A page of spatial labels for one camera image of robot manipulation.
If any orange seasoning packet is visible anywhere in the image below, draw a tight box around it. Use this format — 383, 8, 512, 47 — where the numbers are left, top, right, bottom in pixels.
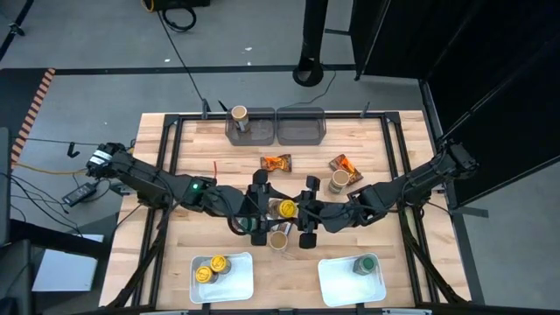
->
259, 153, 293, 175
328, 153, 364, 186

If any black pole stand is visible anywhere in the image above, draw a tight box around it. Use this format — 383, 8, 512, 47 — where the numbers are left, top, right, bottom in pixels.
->
291, 0, 329, 88

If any black equipment case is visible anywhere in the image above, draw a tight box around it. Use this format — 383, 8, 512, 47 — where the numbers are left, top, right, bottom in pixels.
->
140, 0, 212, 12

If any black coiled cable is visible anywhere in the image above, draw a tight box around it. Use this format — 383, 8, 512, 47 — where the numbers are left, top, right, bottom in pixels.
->
160, 6, 198, 33

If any yellow floor cable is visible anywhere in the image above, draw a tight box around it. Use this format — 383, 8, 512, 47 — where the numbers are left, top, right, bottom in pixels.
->
10, 162, 93, 176

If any black partition curtain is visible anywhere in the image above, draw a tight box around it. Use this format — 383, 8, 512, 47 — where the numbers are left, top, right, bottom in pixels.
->
349, 0, 560, 209

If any yellow lid spice jar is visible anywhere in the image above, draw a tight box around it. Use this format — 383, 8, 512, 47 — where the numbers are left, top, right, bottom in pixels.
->
209, 255, 232, 276
194, 265, 219, 285
267, 199, 299, 220

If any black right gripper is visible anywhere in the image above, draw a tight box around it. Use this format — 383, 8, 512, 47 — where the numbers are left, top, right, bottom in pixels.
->
290, 174, 355, 250

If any black power adapter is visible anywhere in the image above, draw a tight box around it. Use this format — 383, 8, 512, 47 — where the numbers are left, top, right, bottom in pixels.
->
60, 182, 98, 207

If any grey translucent plastic bin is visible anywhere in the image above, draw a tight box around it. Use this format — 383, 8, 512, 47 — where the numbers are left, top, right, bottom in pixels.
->
275, 106, 328, 147
224, 107, 277, 148

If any thin black floor cable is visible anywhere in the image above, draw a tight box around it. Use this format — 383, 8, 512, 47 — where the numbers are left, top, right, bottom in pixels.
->
156, 10, 209, 109

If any white plastic bin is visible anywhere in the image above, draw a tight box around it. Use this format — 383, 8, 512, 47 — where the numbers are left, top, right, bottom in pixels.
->
317, 252, 388, 309
188, 251, 256, 305

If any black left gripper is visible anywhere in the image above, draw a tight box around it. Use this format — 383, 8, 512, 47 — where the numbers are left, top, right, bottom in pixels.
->
213, 169, 288, 248

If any black aluminium table frame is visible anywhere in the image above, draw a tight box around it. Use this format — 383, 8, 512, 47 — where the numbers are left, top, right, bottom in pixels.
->
104, 110, 472, 314

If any orange black hazard tape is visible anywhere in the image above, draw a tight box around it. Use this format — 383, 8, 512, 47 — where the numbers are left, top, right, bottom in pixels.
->
10, 67, 57, 165

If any tan lid spice jar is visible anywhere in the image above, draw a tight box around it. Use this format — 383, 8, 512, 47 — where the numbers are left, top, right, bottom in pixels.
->
230, 104, 250, 133
268, 230, 290, 252
327, 169, 351, 195

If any white flat board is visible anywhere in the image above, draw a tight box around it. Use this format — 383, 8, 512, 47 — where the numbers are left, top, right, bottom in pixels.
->
31, 234, 105, 293

